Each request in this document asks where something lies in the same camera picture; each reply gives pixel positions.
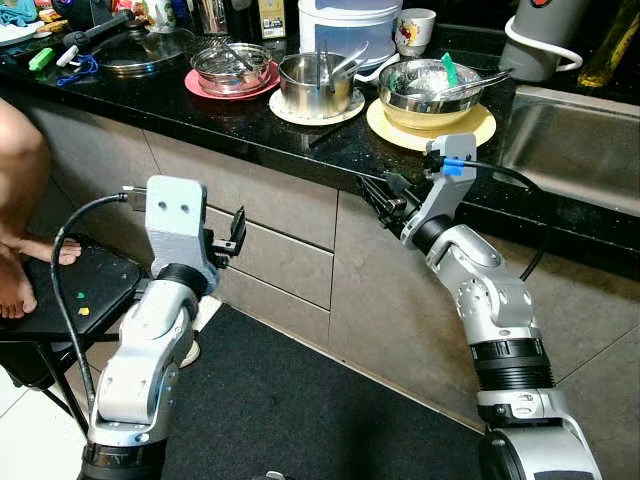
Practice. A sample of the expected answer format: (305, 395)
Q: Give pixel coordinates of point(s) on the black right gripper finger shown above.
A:
(392, 185)
(375, 200)

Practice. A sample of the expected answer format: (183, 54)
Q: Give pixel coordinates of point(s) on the round yellow plate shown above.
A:
(435, 138)

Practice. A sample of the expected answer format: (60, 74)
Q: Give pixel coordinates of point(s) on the wide steel bowl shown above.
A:
(405, 100)

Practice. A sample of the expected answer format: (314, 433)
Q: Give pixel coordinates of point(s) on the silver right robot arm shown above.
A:
(500, 320)

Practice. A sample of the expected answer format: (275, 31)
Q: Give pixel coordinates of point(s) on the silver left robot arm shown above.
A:
(140, 370)

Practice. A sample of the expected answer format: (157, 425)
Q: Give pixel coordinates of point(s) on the grey kitchen cabinet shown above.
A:
(380, 300)

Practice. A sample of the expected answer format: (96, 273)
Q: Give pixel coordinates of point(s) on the beige slipper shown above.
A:
(190, 353)

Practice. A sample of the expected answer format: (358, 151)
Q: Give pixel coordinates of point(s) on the round white plate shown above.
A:
(315, 120)

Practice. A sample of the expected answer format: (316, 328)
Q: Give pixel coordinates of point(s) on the white ceramic ladle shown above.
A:
(378, 68)

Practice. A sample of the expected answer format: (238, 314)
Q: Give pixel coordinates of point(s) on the tall steel pot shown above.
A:
(312, 95)

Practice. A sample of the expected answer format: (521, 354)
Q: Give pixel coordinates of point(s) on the steel spoon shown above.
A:
(348, 62)
(480, 82)

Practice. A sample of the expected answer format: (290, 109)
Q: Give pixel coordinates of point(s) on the black chopstick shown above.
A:
(328, 70)
(320, 70)

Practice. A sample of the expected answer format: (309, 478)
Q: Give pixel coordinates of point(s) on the black stool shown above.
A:
(90, 290)

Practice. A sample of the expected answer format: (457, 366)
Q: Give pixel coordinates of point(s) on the round pink plate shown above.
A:
(200, 90)

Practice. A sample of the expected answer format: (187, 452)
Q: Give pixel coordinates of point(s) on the shallow shiny steel bowl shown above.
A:
(230, 78)

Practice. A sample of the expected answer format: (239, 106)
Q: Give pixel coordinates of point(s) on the white printed mug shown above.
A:
(415, 32)

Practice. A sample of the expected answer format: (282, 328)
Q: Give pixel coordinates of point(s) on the white blue stacked container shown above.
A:
(350, 30)

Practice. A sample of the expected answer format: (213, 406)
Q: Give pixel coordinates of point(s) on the black floor mat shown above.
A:
(320, 410)

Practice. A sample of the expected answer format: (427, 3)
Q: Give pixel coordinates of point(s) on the stainless steel sink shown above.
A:
(580, 150)

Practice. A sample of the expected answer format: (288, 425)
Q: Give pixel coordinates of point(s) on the glass pan lid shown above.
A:
(150, 55)

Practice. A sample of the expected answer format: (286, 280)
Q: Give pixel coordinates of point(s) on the yellow carton box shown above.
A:
(272, 18)

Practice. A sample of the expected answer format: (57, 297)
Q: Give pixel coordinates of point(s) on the person bare leg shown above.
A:
(20, 170)
(15, 285)

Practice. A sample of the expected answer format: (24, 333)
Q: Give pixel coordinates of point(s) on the grey thermos red button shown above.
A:
(545, 40)

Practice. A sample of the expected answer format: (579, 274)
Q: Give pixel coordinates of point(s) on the steel canister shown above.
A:
(212, 15)

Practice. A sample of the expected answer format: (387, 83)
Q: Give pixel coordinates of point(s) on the blue loop item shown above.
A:
(78, 72)

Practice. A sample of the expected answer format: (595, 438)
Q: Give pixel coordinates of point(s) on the yellow oil bottle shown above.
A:
(605, 55)

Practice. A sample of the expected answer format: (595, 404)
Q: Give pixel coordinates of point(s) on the small green plastic item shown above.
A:
(41, 60)

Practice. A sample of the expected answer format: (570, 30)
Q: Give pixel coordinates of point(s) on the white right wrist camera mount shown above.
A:
(445, 190)

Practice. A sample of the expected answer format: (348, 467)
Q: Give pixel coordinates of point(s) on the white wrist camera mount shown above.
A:
(445, 190)
(175, 225)

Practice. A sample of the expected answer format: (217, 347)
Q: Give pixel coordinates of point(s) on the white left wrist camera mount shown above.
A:
(175, 225)

